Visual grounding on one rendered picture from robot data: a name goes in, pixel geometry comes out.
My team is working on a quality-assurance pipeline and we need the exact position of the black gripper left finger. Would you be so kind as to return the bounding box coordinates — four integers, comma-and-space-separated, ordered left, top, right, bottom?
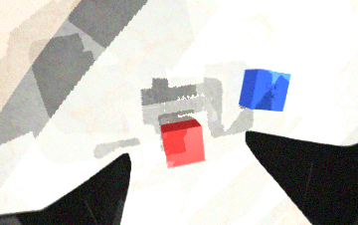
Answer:
0, 152, 132, 225

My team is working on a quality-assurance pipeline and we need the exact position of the blue block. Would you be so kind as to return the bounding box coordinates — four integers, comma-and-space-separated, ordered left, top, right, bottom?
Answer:
239, 69, 292, 112

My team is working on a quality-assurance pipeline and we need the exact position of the red block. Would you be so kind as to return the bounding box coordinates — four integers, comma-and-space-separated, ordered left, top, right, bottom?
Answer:
161, 119, 205, 167

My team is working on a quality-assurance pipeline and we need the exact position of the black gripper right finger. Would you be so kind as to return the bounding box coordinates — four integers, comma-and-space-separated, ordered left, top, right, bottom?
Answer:
246, 130, 358, 225

